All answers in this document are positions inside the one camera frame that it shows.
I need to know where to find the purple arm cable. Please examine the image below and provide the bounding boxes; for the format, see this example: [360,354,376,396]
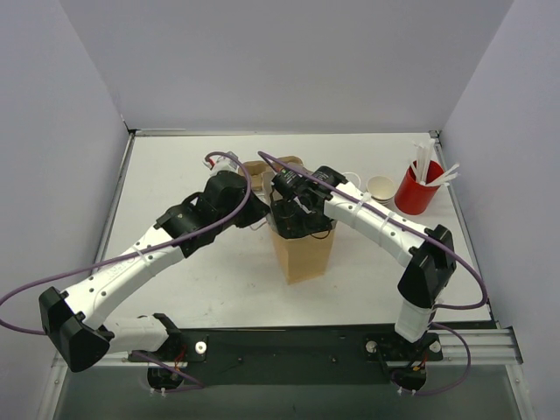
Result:
[0,151,253,390]
[257,150,490,397]

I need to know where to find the stacked brown paper cups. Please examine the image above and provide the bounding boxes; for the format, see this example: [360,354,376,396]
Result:
[367,176,396,206]

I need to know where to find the brown pulp cup carrier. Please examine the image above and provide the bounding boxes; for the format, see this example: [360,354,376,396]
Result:
[242,156,303,192]

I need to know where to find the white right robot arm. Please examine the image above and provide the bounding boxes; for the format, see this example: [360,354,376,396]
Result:
[269,165,457,343]

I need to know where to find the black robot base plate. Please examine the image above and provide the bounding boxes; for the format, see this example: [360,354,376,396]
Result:
[128,324,443,389]

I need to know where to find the red straw holder cup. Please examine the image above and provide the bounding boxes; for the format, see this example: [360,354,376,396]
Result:
[394,166,440,215]

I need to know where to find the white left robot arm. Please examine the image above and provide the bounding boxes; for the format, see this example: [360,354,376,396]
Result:
[38,152,270,373]

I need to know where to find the white wrapped straws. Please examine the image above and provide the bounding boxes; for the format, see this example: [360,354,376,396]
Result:
[409,138,459,187]

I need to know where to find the brown paper bag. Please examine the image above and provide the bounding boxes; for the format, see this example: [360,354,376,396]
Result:
[248,168,364,286]

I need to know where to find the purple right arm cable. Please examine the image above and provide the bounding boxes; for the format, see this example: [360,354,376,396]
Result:
[257,150,490,397]

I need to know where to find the aluminium rail frame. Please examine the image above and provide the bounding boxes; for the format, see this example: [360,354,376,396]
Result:
[428,327,524,366]

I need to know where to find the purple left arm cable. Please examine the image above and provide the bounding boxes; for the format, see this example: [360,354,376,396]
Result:
[0,151,253,390]

